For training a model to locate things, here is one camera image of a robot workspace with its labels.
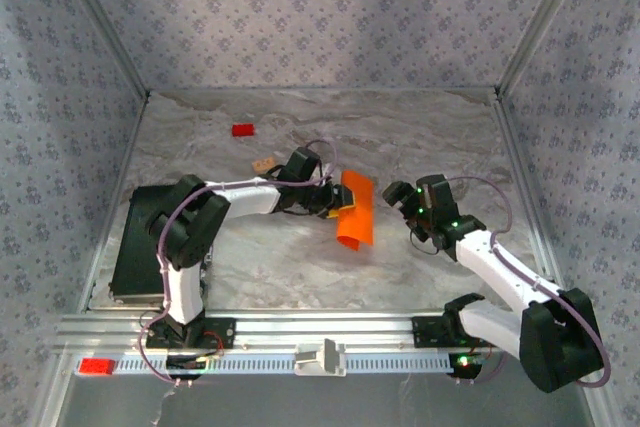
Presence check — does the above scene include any aluminium corner post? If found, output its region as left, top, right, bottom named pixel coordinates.
left=494, top=0, right=599, bottom=101
left=49, top=0, right=152, bottom=101

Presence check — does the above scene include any large red toy brick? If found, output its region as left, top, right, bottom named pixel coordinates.
left=78, top=357, right=117, bottom=377

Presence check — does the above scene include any aluminium side rail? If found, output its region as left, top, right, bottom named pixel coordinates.
left=492, top=89, right=564, bottom=293
left=77, top=91, right=151, bottom=313

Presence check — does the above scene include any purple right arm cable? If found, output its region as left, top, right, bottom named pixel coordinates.
left=449, top=175, right=614, bottom=388

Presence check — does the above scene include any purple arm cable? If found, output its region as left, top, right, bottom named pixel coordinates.
left=449, top=175, right=614, bottom=388
left=137, top=139, right=341, bottom=388

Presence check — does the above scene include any aluminium mounting rail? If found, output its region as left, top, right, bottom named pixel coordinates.
left=49, top=311, right=526, bottom=354

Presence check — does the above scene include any left controller board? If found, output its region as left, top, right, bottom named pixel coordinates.
left=166, top=354, right=209, bottom=379

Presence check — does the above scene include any thin red wire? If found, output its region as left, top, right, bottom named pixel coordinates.
left=472, top=339, right=496, bottom=362
left=202, top=330, right=225, bottom=359

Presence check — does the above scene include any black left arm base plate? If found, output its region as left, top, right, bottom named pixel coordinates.
left=144, top=317, right=237, bottom=351

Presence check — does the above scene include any right controller board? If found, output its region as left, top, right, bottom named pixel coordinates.
left=448, top=351, right=489, bottom=379

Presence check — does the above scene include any flat black case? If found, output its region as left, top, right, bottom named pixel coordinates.
left=108, top=184, right=217, bottom=306

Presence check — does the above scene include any white slotted strip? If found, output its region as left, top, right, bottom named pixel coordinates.
left=74, top=352, right=454, bottom=377

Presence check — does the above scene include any controller board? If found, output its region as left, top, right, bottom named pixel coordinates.
left=166, top=354, right=209, bottom=379
left=448, top=351, right=489, bottom=379

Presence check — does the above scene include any grey plastic bracket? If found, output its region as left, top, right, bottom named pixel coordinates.
left=293, top=338, right=347, bottom=378

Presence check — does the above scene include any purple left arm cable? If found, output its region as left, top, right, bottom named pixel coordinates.
left=137, top=139, right=341, bottom=388

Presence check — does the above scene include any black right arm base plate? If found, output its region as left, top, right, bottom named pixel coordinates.
left=411, top=315, right=471, bottom=349

